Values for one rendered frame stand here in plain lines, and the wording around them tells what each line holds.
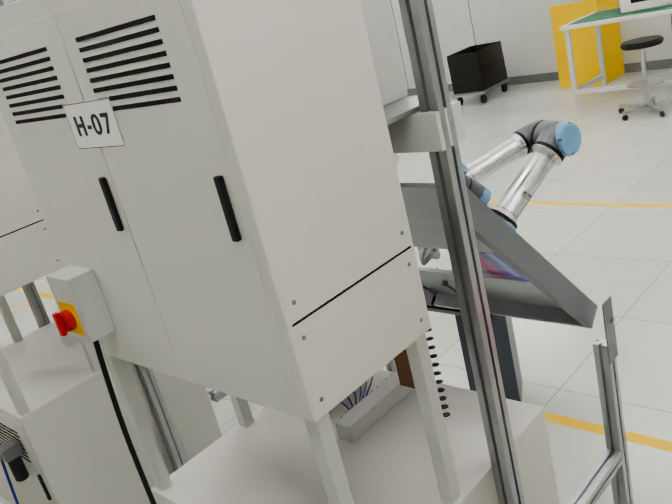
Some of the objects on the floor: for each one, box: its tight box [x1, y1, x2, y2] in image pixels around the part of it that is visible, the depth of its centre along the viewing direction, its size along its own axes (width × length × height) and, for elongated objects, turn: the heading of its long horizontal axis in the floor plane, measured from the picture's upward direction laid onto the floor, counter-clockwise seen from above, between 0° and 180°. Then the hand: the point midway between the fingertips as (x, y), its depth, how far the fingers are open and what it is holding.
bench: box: [559, 5, 672, 110], centre depth 664 cm, size 75×150×80 cm, turn 81°
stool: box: [618, 35, 672, 121], centre depth 616 cm, size 50×53×62 cm
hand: (423, 260), depth 229 cm, fingers closed
